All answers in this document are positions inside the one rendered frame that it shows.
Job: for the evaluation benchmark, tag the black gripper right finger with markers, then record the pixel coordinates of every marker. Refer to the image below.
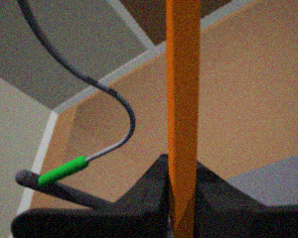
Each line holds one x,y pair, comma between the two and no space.
223,211

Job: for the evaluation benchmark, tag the grey loop with orange handle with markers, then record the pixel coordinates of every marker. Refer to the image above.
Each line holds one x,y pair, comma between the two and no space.
183,25

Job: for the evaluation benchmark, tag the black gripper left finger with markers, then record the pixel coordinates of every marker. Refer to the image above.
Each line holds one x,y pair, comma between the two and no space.
141,212

